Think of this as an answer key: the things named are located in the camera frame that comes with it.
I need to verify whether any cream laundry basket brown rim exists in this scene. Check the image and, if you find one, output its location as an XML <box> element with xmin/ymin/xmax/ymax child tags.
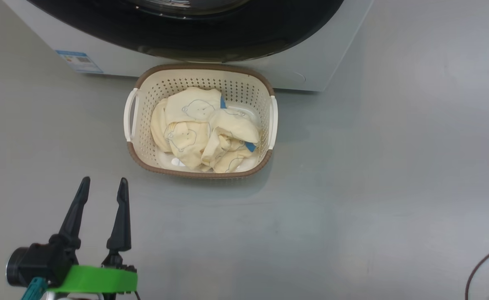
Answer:
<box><xmin>123</xmin><ymin>63</ymin><xmax>278</xmax><ymax>180</ymax></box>

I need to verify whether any white front-load washing machine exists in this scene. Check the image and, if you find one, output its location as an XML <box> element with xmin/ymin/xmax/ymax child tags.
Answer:
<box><xmin>3</xmin><ymin>0</ymin><xmax>374</xmax><ymax>93</ymax></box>

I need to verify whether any left camera teal connector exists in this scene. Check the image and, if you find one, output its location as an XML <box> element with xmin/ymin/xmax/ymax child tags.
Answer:
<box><xmin>21</xmin><ymin>277</ymin><xmax>48</xmax><ymax>300</ymax></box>

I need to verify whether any blue energy label sticker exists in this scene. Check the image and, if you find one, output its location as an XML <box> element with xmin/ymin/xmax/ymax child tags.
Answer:
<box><xmin>55</xmin><ymin>50</ymin><xmax>104</xmax><ymax>75</ymax></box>

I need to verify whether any black glass washing machine door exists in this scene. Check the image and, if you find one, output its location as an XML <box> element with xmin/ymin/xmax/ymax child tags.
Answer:
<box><xmin>27</xmin><ymin>0</ymin><xmax>346</xmax><ymax>63</ymax></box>

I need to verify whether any right camera dark cable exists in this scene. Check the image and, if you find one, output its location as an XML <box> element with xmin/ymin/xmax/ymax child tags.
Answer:
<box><xmin>464</xmin><ymin>240</ymin><xmax>489</xmax><ymax>300</ymax></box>

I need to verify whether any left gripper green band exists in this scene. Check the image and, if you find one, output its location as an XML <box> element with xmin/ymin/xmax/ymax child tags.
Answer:
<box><xmin>47</xmin><ymin>177</ymin><xmax>138</xmax><ymax>295</ymax></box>

